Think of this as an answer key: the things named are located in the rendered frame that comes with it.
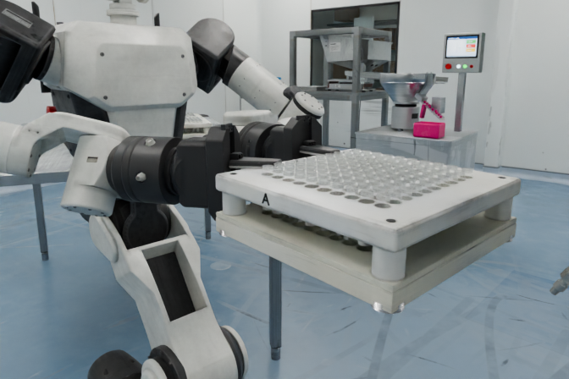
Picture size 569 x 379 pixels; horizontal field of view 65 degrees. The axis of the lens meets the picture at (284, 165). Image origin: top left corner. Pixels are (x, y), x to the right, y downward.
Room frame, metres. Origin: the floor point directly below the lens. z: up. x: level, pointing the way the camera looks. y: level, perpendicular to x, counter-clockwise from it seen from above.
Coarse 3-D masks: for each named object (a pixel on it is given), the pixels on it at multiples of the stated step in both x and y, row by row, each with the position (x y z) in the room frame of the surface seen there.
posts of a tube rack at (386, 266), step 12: (228, 204) 0.49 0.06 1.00; (240, 204) 0.49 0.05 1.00; (504, 204) 0.47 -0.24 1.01; (492, 216) 0.48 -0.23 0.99; (504, 216) 0.47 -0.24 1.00; (384, 252) 0.33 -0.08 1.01; (396, 252) 0.33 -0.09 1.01; (372, 264) 0.34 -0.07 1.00; (384, 264) 0.33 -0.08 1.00; (396, 264) 0.33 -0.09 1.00; (384, 276) 0.33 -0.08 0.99; (396, 276) 0.33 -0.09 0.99
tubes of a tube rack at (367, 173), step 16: (320, 160) 0.53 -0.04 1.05; (336, 160) 0.53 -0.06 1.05; (352, 160) 0.53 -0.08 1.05; (368, 160) 0.53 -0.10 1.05; (384, 160) 0.53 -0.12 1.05; (400, 160) 0.53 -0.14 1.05; (320, 176) 0.45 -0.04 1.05; (336, 176) 0.45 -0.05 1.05; (352, 176) 0.45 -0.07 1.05; (368, 176) 0.45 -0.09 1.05; (384, 176) 0.46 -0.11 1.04; (400, 176) 0.45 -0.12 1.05; (416, 176) 0.46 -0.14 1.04; (432, 176) 0.46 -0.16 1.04; (384, 192) 0.40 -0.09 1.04
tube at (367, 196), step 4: (360, 192) 0.39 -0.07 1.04; (364, 192) 0.40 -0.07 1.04; (368, 192) 0.40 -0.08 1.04; (372, 192) 0.39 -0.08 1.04; (360, 196) 0.39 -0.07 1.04; (364, 196) 0.39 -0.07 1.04; (368, 196) 0.38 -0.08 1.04; (372, 196) 0.39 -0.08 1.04; (360, 200) 0.39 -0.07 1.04; (364, 200) 0.39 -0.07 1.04; (368, 200) 0.38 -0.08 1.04; (372, 200) 0.39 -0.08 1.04; (360, 244) 0.39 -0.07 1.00; (364, 244) 0.39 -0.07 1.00; (368, 244) 0.39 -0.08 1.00; (360, 248) 0.39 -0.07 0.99; (364, 248) 0.39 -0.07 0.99; (368, 248) 0.39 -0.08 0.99
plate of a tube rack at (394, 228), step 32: (224, 192) 0.49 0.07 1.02; (256, 192) 0.44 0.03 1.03; (288, 192) 0.42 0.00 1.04; (320, 192) 0.42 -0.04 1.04; (448, 192) 0.42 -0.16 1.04; (480, 192) 0.42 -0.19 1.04; (512, 192) 0.47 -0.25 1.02; (320, 224) 0.37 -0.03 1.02; (352, 224) 0.35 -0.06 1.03; (384, 224) 0.33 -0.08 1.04; (416, 224) 0.34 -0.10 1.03; (448, 224) 0.37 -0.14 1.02
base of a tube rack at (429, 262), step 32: (224, 224) 0.48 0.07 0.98; (256, 224) 0.46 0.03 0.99; (288, 224) 0.46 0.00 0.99; (480, 224) 0.46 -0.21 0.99; (512, 224) 0.48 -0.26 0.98; (288, 256) 0.41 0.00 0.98; (320, 256) 0.38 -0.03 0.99; (352, 256) 0.37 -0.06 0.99; (416, 256) 0.37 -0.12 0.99; (448, 256) 0.38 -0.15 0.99; (480, 256) 0.42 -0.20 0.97; (352, 288) 0.35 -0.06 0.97; (384, 288) 0.32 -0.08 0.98; (416, 288) 0.34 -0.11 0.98
